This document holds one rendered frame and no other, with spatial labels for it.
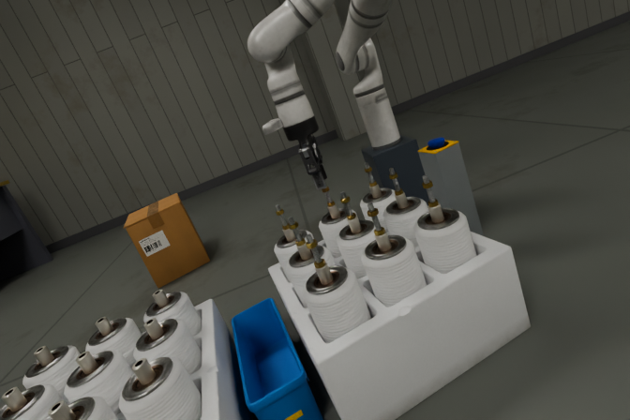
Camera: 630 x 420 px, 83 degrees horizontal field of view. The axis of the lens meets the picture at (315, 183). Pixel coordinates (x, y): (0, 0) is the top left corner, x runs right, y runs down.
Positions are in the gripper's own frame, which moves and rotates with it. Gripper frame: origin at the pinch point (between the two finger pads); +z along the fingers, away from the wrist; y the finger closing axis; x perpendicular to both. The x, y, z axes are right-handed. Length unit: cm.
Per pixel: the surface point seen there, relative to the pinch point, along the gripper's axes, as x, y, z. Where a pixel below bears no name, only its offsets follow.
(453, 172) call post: -29.5, 4.5, 10.4
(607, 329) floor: -41, -25, 35
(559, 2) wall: -219, 299, -5
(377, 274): -7.1, -25.4, 12.3
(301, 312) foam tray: 9.1, -22.9, 17.3
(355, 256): -3.3, -15.3, 13.4
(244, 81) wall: 69, 238, -42
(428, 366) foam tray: -10.3, -29.6, 29.4
